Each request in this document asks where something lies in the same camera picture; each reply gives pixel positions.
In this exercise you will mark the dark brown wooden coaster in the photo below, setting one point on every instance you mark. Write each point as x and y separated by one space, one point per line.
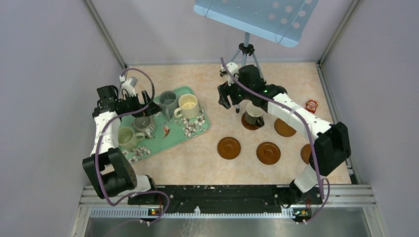
229 148

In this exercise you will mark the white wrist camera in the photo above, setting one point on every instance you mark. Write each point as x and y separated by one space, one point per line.
233 69
127 86

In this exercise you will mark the cream cup with yellow inside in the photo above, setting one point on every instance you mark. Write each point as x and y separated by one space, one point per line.
188 107

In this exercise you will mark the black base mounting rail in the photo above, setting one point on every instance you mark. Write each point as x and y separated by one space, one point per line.
227 199

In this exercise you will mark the small red toy packet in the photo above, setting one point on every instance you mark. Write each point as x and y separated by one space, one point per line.
311 105

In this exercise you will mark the white and black cup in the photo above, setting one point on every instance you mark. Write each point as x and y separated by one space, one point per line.
254 115

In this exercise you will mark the green floral serving tray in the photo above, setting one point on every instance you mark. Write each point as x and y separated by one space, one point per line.
168 134

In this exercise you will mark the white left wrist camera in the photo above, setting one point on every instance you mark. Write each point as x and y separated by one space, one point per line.
127 86

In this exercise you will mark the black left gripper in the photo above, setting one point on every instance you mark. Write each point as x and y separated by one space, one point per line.
152 109

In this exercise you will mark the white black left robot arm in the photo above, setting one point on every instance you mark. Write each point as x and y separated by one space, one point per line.
107 168

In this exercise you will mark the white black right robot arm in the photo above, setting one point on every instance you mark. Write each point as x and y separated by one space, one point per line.
329 142

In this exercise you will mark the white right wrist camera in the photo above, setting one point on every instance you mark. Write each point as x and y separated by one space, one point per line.
233 69

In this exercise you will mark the metallic grey cup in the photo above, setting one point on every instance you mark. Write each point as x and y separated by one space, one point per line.
145 125

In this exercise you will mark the blue music stand with tripod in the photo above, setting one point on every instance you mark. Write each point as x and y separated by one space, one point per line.
279 21

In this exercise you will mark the pale green cup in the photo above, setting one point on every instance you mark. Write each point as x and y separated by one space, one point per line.
128 139

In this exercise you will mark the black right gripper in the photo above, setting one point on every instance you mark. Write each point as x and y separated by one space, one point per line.
224 90

